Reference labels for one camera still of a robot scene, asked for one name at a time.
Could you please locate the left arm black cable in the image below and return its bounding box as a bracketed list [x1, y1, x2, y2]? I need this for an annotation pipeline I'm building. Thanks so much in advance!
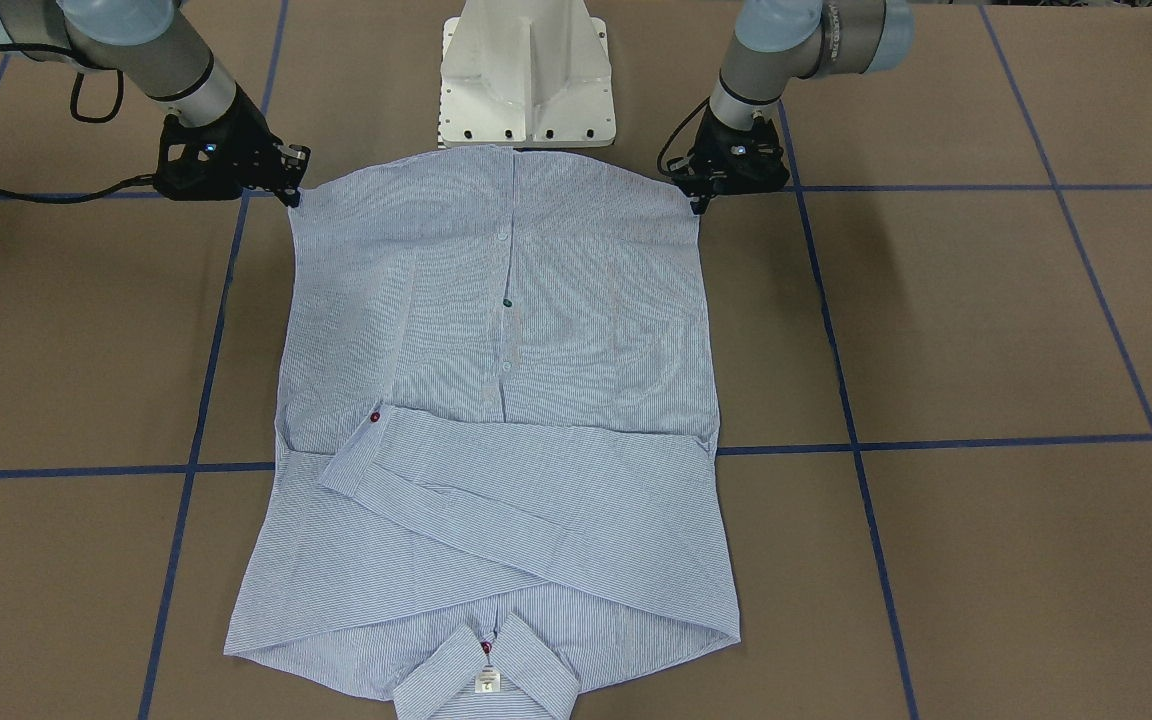
[655, 94, 712, 181]

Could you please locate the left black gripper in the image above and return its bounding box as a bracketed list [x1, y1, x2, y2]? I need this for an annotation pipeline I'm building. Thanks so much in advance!
[669, 101, 791, 217]

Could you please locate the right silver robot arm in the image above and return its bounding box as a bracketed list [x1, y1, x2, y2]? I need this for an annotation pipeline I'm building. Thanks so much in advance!
[0, 1, 311, 209]

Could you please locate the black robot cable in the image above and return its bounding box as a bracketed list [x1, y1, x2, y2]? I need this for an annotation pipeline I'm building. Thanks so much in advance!
[0, 45, 162, 206]

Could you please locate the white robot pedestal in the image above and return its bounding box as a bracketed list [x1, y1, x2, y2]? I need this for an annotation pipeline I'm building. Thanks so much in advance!
[435, 1, 617, 149]

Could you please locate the light blue striped shirt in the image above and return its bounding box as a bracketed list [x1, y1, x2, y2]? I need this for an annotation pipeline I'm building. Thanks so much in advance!
[223, 146, 741, 719]

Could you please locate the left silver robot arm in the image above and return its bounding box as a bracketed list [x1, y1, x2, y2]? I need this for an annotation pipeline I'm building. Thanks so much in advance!
[657, 1, 915, 217]

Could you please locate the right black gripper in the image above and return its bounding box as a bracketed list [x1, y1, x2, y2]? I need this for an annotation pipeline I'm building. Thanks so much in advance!
[154, 88, 311, 209]

